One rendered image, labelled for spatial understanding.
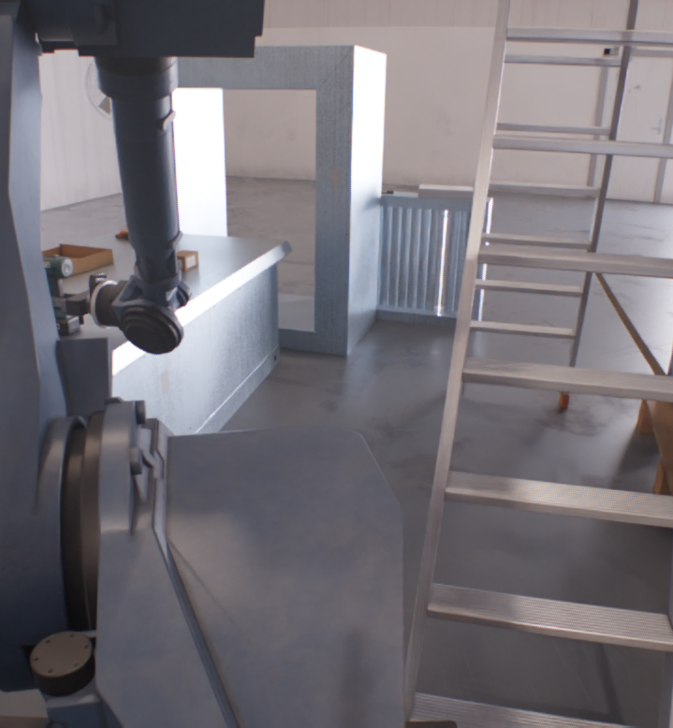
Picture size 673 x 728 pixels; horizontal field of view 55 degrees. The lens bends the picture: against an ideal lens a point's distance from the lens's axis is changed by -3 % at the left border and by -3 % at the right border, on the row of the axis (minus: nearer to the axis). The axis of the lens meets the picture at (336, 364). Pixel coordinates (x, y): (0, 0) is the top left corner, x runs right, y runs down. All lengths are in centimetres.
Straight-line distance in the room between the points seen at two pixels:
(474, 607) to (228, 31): 112
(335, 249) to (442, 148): 781
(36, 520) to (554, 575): 171
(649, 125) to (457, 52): 306
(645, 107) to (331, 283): 819
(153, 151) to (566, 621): 126
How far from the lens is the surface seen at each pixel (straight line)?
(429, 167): 1126
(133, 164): 155
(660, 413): 299
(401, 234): 421
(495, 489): 133
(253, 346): 317
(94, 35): 115
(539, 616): 139
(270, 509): 74
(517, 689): 183
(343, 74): 342
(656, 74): 1117
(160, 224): 165
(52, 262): 210
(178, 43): 119
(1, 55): 101
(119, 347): 199
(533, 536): 233
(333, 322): 361
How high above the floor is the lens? 132
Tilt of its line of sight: 22 degrees down
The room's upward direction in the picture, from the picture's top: 1 degrees clockwise
